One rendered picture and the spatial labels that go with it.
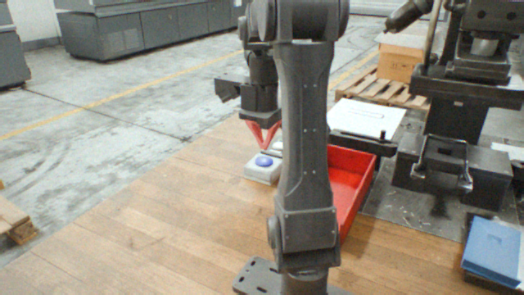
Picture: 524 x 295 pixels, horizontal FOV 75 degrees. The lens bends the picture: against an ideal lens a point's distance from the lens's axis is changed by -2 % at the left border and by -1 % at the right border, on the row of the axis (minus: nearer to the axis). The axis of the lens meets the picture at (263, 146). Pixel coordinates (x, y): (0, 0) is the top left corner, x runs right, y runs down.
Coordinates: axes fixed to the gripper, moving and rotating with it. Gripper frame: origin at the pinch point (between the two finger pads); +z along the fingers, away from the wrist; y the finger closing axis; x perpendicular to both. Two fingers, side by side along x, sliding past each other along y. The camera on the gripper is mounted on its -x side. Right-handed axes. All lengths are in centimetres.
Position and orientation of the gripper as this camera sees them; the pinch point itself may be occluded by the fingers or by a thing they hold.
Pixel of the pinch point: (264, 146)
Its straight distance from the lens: 74.9
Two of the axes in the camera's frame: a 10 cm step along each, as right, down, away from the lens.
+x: 8.8, 2.3, -4.1
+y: -4.7, 4.3, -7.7
